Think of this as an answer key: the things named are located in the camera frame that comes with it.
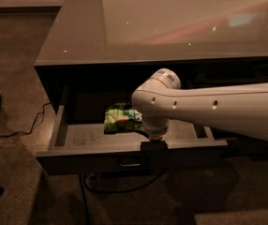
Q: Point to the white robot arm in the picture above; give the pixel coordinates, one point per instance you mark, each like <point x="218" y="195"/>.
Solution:
<point x="240" y="109"/>

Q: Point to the dark drawer cabinet glossy top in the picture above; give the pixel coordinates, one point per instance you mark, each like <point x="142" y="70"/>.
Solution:
<point x="117" y="45"/>

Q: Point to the green snack bag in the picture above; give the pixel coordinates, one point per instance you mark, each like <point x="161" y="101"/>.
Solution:
<point x="122" y="117"/>

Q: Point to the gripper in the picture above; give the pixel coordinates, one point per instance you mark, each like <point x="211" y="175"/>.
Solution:
<point x="155" y="129"/>

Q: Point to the dark drawer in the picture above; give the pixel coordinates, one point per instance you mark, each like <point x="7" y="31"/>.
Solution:
<point x="80" y="145"/>

